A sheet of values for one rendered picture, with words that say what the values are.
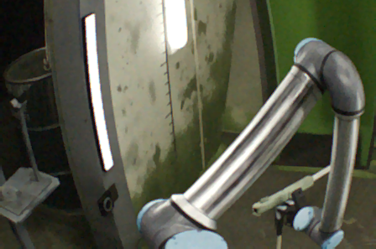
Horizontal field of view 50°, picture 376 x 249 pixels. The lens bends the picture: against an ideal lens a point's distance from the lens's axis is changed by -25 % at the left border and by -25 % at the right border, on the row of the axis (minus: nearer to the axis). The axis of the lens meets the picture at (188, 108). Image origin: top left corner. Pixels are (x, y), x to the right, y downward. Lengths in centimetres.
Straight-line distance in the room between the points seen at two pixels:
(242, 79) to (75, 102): 155
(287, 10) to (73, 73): 98
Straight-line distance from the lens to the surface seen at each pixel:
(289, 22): 217
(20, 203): 154
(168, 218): 121
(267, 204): 178
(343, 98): 115
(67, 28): 173
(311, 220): 152
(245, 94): 313
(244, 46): 319
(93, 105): 179
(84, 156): 193
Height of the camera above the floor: 165
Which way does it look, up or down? 26 degrees down
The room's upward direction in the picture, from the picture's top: 5 degrees counter-clockwise
